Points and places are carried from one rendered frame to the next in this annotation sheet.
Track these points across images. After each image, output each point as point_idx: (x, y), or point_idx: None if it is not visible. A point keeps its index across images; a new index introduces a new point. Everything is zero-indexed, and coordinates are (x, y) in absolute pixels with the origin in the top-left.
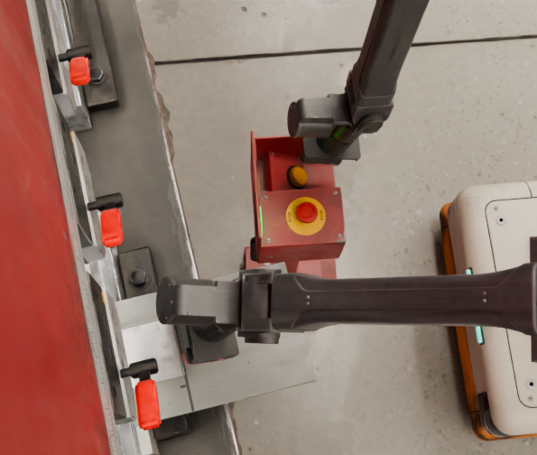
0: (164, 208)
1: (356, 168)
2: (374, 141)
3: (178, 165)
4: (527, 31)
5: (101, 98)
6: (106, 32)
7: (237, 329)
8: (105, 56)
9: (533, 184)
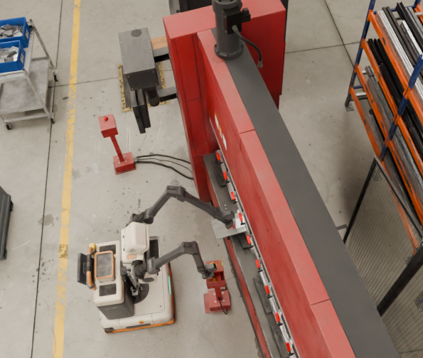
0: (241, 258)
1: (197, 339)
2: (192, 349)
3: (252, 337)
4: None
5: (256, 277)
6: (259, 296)
7: (222, 212)
8: (257, 287)
9: (150, 317)
